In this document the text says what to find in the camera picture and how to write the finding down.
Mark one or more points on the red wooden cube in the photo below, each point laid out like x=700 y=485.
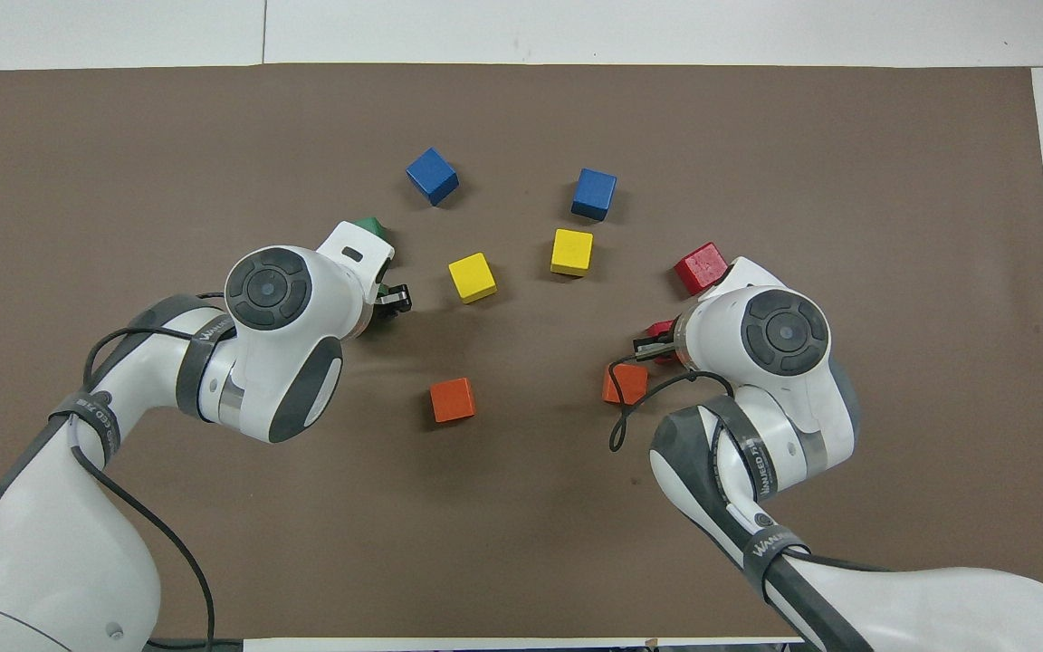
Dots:
x=660 y=328
x=701 y=267

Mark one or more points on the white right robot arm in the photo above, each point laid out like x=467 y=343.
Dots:
x=938 y=607

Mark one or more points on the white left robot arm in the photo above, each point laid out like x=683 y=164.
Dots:
x=33 y=543

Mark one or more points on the orange wooden cube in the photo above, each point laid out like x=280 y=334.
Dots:
x=452 y=399
x=621 y=388

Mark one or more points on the yellow wooden cube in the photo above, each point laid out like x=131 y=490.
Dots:
x=571 y=252
x=472 y=276

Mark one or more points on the blue wooden cube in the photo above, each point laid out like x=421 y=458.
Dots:
x=432 y=176
x=594 y=194

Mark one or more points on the brown paper table mat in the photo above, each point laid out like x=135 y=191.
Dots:
x=521 y=543

